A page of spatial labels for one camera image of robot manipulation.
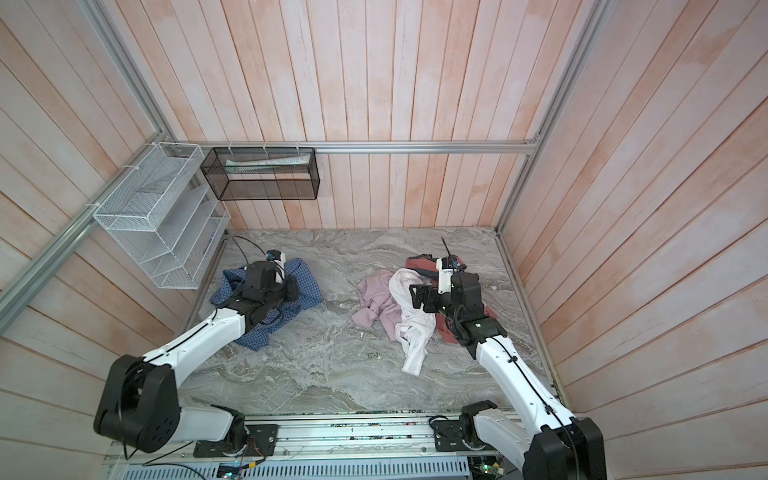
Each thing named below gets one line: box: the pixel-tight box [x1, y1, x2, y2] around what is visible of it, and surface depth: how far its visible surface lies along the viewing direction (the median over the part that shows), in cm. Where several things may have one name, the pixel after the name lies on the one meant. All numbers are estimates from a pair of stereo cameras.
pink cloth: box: [352, 269, 402, 341], surface depth 95 cm
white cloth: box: [388, 268, 437, 377], surface depth 92 cm
